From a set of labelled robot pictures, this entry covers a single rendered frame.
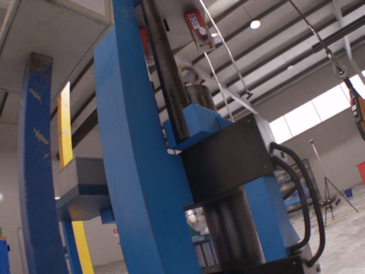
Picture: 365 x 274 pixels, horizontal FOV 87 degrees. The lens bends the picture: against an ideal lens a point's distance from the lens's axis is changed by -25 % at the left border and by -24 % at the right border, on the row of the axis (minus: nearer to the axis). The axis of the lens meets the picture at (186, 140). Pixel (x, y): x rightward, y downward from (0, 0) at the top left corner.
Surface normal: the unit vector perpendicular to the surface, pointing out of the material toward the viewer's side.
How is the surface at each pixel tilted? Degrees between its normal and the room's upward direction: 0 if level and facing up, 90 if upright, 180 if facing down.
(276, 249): 90
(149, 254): 90
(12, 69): 180
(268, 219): 90
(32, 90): 90
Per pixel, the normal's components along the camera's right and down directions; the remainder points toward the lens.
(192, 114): -0.63, -0.11
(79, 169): 0.73, -0.42
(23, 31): 0.26, 0.90
